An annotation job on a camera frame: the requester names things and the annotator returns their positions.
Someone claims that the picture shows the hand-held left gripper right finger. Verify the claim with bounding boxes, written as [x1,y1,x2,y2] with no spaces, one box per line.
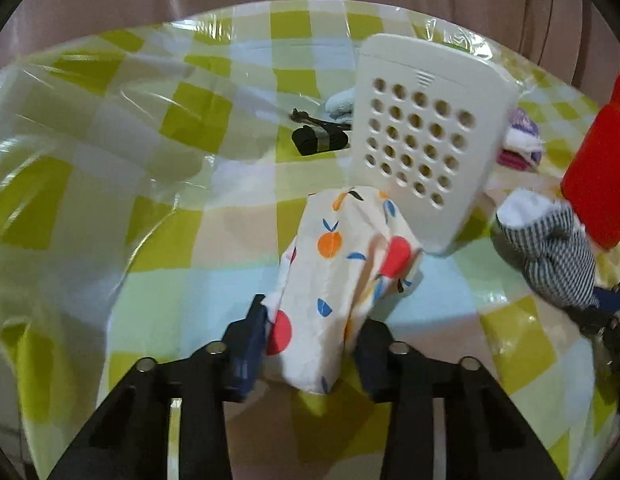
[352,317,566,480]

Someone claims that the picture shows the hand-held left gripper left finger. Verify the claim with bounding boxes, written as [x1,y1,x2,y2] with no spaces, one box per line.
[45,294,271,480]

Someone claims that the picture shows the fruit print cloth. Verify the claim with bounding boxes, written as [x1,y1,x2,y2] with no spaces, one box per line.
[264,186,425,396]

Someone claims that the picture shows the white perforated plastic basket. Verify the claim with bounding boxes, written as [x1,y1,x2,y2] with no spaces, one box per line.
[346,33,521,256]

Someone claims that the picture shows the green checkered tablecloth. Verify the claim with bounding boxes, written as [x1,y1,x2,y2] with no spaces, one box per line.
[0,0,620,480]

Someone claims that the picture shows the black rolled sock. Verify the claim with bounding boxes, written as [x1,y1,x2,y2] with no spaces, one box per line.
[291,125,351,157]

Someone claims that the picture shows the blue white striped sock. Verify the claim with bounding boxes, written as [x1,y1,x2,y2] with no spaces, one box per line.
[495,187,598,311]

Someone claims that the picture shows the light blue sock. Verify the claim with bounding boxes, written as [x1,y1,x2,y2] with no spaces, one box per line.
[325,85,360,122]

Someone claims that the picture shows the purple and white sock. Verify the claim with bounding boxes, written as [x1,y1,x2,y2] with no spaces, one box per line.
[505,106,545,171]

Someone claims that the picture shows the red plastic jug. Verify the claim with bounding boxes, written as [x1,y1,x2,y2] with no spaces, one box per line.
[560,72,620,251]

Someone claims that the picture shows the thin black strap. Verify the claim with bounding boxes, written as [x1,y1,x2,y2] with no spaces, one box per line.
[289,108,351,131]

